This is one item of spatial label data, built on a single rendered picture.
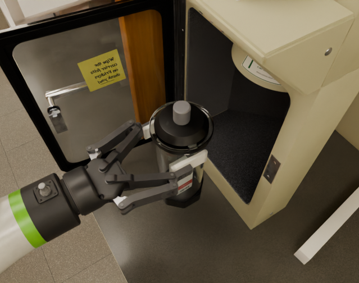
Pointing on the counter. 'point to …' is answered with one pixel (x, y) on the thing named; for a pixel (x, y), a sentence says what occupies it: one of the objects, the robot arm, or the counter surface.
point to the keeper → (271, 169)
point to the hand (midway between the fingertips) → (179, 141)
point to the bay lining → (223, 75)
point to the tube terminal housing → (302, 121)
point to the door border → (72, 29)
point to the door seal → (72, 27)
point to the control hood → (285, 35)
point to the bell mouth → (254, 71)
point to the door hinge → (180, 21)
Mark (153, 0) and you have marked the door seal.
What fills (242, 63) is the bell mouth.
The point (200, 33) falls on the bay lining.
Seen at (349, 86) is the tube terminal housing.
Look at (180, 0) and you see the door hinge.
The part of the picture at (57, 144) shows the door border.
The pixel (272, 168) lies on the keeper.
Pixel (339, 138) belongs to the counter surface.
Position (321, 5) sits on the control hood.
